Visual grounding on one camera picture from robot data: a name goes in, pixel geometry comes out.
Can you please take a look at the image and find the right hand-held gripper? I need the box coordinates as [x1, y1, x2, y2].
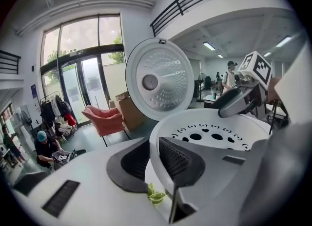
[211, 51, 273, 119]

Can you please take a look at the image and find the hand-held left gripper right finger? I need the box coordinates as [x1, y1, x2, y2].
[158, 136, 269, 226]

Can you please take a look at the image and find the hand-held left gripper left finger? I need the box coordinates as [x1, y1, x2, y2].
[13, 137, 169, 226]

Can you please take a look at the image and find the white steamer plate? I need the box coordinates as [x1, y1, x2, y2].
[144, 107, 272, 198]

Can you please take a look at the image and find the wooden side table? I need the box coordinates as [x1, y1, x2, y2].
[203, 94, 224, 109]

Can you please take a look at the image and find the black standing fan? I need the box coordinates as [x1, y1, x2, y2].
[19, 110, 34, 138]
[196, 72, 207, 103]

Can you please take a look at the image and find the open grey suitcase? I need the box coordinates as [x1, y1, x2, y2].
[52, 149, 86, 170]

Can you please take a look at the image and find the small green potted plant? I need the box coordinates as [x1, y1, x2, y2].
[147, 183, 167, 205]

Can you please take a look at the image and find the open rice cooker lid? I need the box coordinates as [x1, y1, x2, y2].
[125, 38, 195, 122]

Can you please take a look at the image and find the pink armchair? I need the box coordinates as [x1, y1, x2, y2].
[81, 105, 125, 137]

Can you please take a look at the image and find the large cardboard box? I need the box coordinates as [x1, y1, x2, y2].
[114, 95, 147, 132]

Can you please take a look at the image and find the clothes rack with garments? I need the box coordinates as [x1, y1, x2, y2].
[39, 91, 79, 136]

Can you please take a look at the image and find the black-framed glass entrance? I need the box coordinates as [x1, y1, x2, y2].
[40, 13, 125, 126]

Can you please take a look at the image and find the short black wall railing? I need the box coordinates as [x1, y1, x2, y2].
[0, 50, 21, 75]

